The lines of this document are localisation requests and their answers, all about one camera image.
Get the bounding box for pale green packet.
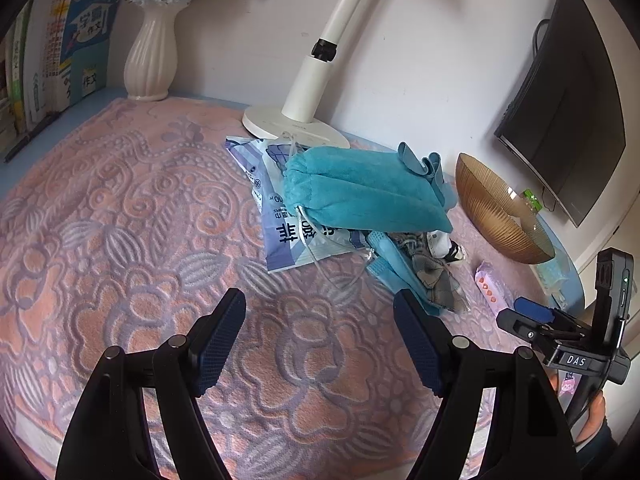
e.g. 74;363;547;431
535;261;568;292

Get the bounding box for teal towel drawstring pouch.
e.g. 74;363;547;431
282;146;453;233

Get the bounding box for golden ribbed bowl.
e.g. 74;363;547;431
455;152;557;265

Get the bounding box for grey plaid cloth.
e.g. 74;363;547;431
395;232;468;313

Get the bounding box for white desk lamp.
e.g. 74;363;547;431
242;0;383;150

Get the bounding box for white ribbed vase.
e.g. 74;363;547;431
124;4;178;102

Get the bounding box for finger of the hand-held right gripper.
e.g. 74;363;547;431
514;296;581;327
496;309;556;348

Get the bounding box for black monitor cable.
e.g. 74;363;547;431
532;17;551;57

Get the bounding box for pink packet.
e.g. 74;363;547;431
475;260;516;313

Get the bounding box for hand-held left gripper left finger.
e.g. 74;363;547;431
55;287;247;480

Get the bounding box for black monitor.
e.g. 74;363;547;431
494;0;627;228

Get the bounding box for black white small sock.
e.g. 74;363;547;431
427;230;466;263

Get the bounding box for person's right forearm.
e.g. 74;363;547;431
575;422;626;468

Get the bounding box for pink patterned blanket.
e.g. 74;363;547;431
0;96;556;480

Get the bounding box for person's right hand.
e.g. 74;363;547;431
547;372;608;436

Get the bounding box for blue folded cloth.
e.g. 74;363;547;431
397;142;458;208

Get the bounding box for blue cover book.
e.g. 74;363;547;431
55;0;123;111

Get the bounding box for white spine book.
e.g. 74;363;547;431
29;0;68;126

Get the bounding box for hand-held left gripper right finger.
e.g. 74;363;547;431
393;289;583;480

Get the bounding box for blue white wet wipes pack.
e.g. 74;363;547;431
225;136;371;273

